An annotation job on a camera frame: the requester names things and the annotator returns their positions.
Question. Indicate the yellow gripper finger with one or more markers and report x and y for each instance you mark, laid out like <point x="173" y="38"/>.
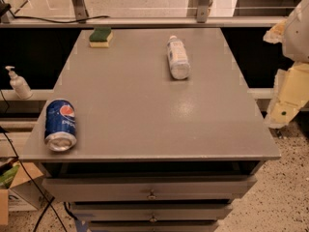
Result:
<point x="275" y="34"/>
<point x="290" y="94"/>

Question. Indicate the green and yellow sponge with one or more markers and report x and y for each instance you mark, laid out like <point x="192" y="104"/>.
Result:
<point x="101" y="37"/>

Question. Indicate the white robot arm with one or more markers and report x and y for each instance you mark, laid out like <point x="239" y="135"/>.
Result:
<point x="295" y="45"/>

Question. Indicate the blue pepsi can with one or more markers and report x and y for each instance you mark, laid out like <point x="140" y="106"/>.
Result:
<point x="60" y="128"/>

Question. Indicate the clear plastic water bottle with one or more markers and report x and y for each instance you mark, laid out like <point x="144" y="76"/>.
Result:
<point x="177" y="58"/>

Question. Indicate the top grey drawer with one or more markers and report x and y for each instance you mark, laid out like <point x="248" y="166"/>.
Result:
<point x="149" y="189"/>

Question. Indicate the grey drawer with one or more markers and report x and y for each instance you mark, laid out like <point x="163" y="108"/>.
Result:
<point x="151" y="211"/>
<point x="160" y="226"/>
<point x="149" y="189"/>

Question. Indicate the middle grey drawer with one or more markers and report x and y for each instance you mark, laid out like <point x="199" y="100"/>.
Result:
<point x="151" y="211"/>

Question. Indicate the bottom grey drawer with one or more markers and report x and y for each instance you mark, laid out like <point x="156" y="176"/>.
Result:
<point x="160" y="226"/>

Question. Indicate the white pump soap dispenser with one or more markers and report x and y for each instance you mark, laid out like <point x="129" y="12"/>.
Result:
<point x="19" y="84"/>

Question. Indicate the black device at corner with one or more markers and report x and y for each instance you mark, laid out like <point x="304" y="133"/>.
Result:
<point x="4" y="7"/>

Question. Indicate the cardboard box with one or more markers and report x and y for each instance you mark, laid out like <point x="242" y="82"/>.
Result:
<point x="25" y="193"/>

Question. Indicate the right metal frame post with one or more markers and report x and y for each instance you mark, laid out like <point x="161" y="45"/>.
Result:
<point x="203" y="7"/>

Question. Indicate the metal frame post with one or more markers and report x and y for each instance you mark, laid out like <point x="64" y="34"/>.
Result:
<point x="203" y="7"/>
<point x="80" y="10"/>

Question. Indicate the left metal frame post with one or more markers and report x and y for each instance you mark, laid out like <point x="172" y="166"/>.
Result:
<point x="80" y="10"/>

